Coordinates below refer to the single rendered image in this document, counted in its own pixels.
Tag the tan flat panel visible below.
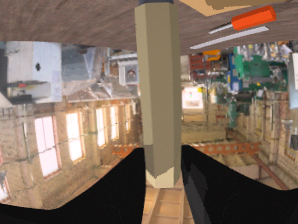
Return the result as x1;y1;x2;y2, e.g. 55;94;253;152
181;0;286;16

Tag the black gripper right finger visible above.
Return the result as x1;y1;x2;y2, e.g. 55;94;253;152
180;145;298;224

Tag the white flat strip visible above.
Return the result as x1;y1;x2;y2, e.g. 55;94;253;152
192;27;267;49

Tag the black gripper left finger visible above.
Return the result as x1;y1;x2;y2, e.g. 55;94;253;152
0;147;146;224

